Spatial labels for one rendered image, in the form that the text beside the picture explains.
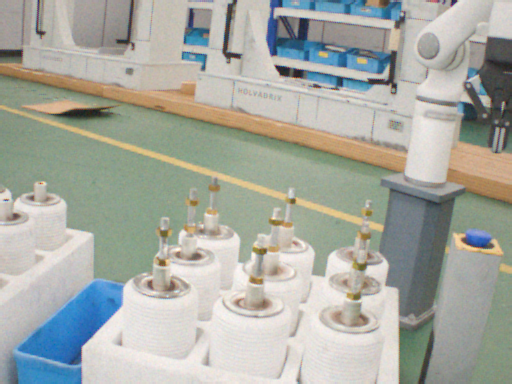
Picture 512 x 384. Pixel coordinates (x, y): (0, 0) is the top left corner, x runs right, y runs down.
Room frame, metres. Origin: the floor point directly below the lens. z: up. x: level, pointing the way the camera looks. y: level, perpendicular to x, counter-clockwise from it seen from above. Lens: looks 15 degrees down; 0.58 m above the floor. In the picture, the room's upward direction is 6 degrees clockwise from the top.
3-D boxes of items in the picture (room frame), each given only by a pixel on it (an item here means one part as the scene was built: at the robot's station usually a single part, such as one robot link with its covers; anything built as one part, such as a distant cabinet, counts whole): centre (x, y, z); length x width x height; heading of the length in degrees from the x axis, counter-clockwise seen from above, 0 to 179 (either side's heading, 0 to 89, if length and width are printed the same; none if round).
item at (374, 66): (6.34, -1.04, 0.36); 0.50 x 0.38 x 0.21; 142
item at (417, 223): (1.29, -0.36, 0.15); 0.15 x 0.15 x 0.30; 51
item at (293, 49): (6.90, -0.37, 0.36); 0.50 x 0.38 x 0.21; 141
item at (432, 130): (1.29, -0.36, 0.39); 0.09 x 0.09 x 0.17; 51
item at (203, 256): (0.85, 0.08, 0.25); 0.08 x 0.08 x 0.01
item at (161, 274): (0.74, 0.10, 0.26); 0.02 x 0.02 x 0.03
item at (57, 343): (0.87, 0.23, 0.06); 0.30 x 0.11 x 0.12; 171
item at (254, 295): (0.72, -0.02, 0.26); 0.02 x 0.02 x 0.03
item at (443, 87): (1.29, -0.36, 0.54); 0.09 x 0.09 x 0.17; 42
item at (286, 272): (0.83, -0.03, 0.25); 0.08 x 0.08 x 0.01
